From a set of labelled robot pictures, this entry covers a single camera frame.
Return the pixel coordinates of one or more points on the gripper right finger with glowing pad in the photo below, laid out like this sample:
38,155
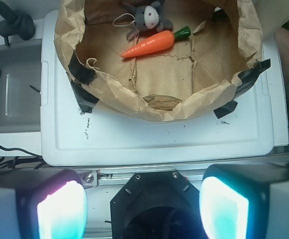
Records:
245,201

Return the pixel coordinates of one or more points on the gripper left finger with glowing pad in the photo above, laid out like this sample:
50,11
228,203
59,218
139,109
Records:
42,204

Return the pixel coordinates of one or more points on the grey toy sink basin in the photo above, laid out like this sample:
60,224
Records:
20,81

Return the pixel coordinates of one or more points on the crumpled brown paper bag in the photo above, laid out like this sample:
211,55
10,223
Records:
219,61

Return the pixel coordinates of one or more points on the black toy faucet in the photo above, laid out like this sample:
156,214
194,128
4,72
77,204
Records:
15,23

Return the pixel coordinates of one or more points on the orange plastic toy carrot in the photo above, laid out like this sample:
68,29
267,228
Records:
156,43

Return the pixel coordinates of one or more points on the grey plush bunny toy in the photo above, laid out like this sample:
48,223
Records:
145,17

